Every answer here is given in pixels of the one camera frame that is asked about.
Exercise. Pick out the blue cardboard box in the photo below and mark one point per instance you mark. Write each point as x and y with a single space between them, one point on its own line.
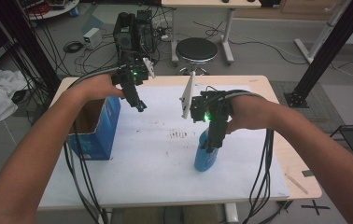
106 133

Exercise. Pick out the grey floor mat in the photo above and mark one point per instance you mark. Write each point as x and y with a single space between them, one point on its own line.
324 105

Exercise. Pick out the white paper sheet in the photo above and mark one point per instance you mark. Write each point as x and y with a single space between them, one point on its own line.
152 177

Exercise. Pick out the round white table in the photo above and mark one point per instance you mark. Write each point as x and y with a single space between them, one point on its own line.
56 11

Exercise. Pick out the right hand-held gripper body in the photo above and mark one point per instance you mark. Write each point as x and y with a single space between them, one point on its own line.
208 105

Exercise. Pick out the light wooden table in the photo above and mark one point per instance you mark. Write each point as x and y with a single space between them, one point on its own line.
233 80

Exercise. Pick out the small white box device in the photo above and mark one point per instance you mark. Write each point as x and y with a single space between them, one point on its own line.
92 38

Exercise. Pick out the black round stool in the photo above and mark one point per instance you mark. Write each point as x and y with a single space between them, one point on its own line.
196 49

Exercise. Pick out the person's legs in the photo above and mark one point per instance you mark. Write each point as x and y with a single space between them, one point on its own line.
140 216

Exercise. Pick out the person's right hand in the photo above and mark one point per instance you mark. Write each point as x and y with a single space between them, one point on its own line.
249 113

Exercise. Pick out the wooden desk with white legs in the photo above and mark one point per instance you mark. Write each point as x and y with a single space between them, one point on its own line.
208 3

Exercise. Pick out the thin wooden stick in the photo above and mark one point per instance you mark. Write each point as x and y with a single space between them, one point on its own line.
296 183

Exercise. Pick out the person's left hand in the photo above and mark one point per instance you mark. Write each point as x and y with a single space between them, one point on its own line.
98 87

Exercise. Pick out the white metal stand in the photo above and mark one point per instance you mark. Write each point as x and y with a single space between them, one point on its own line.
327 28

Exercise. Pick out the black frame post with base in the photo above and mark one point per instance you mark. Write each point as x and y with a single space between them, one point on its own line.
336 40

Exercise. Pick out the grey tape strip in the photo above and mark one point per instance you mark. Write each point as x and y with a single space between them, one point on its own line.
307 173

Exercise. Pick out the black computer tower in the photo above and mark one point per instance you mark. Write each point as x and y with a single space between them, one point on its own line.
124 34

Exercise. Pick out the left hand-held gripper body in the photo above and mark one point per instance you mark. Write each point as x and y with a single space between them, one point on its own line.
131 73

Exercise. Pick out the blue plastic bottle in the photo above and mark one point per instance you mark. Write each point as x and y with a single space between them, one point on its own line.
203 161

